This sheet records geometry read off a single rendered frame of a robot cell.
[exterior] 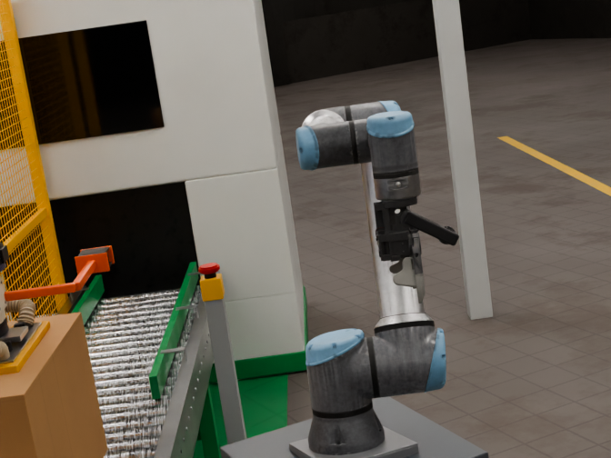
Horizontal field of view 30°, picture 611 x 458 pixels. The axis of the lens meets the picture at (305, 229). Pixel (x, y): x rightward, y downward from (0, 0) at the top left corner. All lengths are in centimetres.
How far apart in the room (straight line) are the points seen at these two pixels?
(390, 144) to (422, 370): 74
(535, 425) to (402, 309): 208
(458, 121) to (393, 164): 371
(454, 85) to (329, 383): 332
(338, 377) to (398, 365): 15
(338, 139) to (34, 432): 93
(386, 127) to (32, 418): 102
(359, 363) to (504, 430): 208
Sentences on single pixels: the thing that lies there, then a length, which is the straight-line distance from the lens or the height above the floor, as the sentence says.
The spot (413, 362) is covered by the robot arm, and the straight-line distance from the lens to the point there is 276.
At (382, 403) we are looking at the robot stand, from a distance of 315.
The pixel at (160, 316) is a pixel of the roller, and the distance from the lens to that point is 507.
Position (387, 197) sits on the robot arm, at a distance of 222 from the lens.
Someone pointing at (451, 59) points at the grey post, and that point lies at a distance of 587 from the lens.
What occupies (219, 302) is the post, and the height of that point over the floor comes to 92.
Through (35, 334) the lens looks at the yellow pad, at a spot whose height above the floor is 114.
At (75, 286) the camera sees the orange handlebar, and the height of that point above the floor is 125.
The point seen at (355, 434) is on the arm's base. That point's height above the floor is 82.
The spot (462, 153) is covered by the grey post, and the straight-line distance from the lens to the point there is 594.
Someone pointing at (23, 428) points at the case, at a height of 104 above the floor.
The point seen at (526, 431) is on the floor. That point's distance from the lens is 475.
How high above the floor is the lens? 191
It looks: 13 degrees down
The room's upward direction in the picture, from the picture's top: 8 degrees counter-clockwise
